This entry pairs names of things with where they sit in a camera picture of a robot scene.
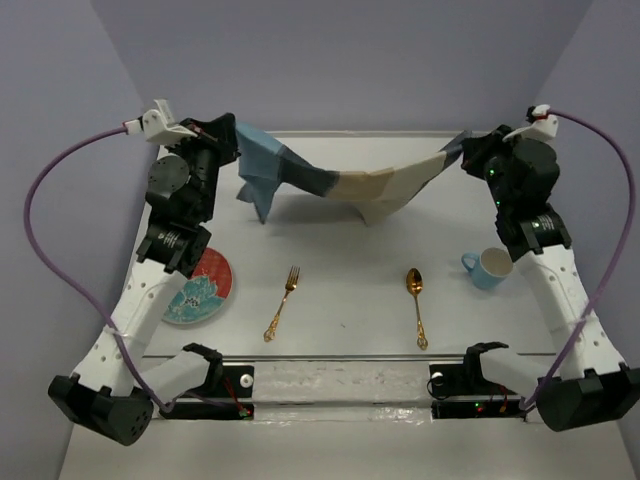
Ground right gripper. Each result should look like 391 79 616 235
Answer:
463 124 527 212

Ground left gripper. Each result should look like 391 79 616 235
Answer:
166 113 243 221

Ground striped cloth placemat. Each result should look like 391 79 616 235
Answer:
236 123 471 225

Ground light blue mug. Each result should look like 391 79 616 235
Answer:
461 247 514 290

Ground red and teal plate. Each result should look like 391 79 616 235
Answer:
163 247 233 326

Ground gold spoon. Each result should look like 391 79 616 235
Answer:
406 268 429 351

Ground gold fork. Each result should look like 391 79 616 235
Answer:
263 266 300 343

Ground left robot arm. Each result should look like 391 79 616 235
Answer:
48 113 239 446

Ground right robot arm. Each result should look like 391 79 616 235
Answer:
460 126 639 432

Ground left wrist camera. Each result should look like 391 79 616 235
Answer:
142 99 197 146

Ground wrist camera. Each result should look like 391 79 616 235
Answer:
502 104 559 143
142 99 197 146

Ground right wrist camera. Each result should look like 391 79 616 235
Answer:
502 104 559 143

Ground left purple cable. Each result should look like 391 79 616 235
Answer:
23 122 251 416

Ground purple cable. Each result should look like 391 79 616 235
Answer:
519 109 636 414
23 122 251 416

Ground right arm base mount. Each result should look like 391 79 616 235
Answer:
426 363 527 420

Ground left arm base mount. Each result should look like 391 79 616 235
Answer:
156 363 255 421

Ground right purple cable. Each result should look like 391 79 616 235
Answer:
519 109 636 414

